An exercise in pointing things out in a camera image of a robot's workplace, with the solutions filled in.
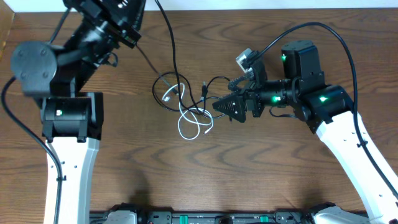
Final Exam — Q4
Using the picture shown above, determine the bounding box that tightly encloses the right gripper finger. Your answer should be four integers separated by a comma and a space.
212, 93, 247, 123
228, 73, 252, 91

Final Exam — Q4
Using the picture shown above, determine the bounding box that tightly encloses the black usb cable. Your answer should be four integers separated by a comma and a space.
152, 71, 234, 124

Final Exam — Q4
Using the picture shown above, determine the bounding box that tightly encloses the white usb cable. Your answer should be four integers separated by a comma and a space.
161, 83, 215, 141

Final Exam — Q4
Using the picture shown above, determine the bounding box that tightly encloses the thin black cable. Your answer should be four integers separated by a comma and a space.
135, 43, 181, 113

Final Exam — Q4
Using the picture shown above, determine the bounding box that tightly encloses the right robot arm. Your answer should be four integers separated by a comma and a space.
213, 40, 397, 223

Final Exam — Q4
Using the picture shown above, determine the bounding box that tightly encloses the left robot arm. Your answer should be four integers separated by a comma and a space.
11, 0, 146, 223

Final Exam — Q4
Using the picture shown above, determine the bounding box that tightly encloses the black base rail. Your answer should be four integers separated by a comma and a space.
90, 203, 369, 224

